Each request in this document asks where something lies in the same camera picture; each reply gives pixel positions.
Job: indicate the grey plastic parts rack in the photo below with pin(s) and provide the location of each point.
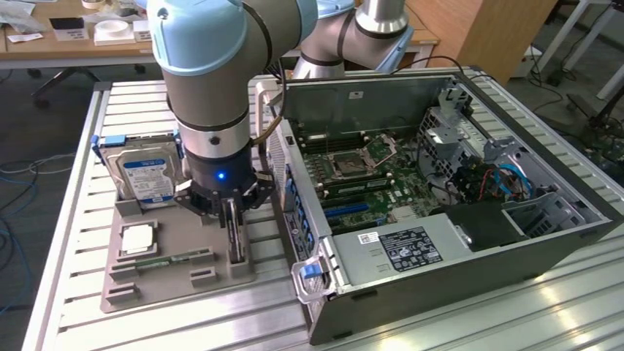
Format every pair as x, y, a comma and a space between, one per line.
185, 256

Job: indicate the black graphics card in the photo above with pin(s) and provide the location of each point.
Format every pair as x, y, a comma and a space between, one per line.
234, 241

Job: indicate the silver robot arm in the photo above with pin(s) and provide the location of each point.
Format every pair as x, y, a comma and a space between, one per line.
209, 91

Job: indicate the silver chipset heatsink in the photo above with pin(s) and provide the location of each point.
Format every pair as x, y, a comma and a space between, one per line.
401, 215

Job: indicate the white electrical box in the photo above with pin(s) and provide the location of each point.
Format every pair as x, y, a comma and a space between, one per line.
528, 66

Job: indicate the open black PC case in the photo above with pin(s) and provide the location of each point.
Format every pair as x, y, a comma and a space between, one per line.
438, 292

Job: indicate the grey power supply unit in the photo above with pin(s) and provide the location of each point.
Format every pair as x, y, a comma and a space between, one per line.
360, 263

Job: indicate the flat white box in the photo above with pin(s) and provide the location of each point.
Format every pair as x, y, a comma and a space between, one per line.
114, 39

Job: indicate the green RAM stick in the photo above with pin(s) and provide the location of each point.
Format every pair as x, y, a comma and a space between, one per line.
160, 260

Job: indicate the black floor stand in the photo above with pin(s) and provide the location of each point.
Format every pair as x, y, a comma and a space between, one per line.
580, 104

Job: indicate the metal socket cover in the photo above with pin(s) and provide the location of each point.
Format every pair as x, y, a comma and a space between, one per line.
380, 144

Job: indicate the CPU socket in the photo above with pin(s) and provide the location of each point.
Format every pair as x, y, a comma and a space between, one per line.
348, 164

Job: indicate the hard disk with blue caddy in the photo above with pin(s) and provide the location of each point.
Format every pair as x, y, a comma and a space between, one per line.
141, 175

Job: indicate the clear plastic bag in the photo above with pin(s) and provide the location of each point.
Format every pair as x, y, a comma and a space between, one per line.
18, 20

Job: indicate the black chair base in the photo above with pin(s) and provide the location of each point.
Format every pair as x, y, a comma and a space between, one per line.
62, 77

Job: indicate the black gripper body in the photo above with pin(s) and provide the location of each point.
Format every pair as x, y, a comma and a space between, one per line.
218, 172

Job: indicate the grey metal disk bay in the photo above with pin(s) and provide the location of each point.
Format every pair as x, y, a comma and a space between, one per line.
545, 215

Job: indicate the blue plastic release latch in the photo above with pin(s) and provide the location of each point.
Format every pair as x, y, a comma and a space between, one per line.
309, 272

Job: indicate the beige tape roll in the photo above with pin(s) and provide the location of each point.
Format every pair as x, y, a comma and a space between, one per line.
92, 3

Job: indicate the perforated metal drive cage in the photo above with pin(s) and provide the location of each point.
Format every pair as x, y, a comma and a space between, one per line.
448, 146

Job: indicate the silver CPU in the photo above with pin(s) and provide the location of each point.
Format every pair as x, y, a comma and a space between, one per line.
137, 239

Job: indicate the white desk frame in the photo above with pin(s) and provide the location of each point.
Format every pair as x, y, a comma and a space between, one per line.
612, 84

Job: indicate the blue expansion slot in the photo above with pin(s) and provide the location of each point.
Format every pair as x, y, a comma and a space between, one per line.
346, 209

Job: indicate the green motherboard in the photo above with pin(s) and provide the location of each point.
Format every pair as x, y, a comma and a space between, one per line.
389, 199

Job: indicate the white and red card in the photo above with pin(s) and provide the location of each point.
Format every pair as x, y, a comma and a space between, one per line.
24, 37

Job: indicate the white labelled box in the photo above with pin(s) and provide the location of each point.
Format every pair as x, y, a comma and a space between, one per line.
141, 31

